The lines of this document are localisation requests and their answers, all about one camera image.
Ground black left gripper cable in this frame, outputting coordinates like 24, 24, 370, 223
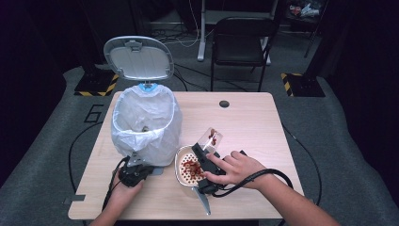
68, 121, 130, 212

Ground white plastic trash bag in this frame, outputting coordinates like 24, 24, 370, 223
110, 84, 184, 168

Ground white desk frame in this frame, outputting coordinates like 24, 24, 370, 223
197, 0, 279, 66

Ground black striped stand base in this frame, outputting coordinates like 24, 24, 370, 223
73, 67, 121, 97
280, 73, 327, 98

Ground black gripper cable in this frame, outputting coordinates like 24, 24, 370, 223
212, 122, 324, 226
68, 121, 130, 212

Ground black folding chair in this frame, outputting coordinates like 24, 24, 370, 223
210, 16, 276, 92

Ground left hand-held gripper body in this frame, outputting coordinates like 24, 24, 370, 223
118, 152, 147, 188

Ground person's left hand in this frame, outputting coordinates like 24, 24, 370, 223
108, 170, 146, 205

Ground grey table corner bracket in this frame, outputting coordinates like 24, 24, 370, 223
63, 194, 87, 205

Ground black floor cables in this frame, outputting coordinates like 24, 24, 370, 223
147, 27, 249, 92

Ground blue-grey pedal trash can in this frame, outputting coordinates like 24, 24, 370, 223
103, 35, 184, 176

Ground clear plastic cup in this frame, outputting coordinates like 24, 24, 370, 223
196, 126, 225, 155

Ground person's right hand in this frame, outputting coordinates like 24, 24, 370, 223
202, 150, 268, 190

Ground clutter of colourful packets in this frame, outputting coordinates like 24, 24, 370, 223
287, 0, 325, 19

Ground white floor cable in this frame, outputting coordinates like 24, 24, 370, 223
150, 0, 202, 50

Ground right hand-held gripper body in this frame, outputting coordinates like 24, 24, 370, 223
191, 179, 228, 217

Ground red food scraps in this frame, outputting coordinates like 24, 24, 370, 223
181, 159, 205, 177
208, 128, 219, 147

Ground white strainer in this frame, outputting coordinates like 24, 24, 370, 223
174, 144, 221, 188

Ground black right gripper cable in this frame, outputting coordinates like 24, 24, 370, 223
212, 122, 324, 226

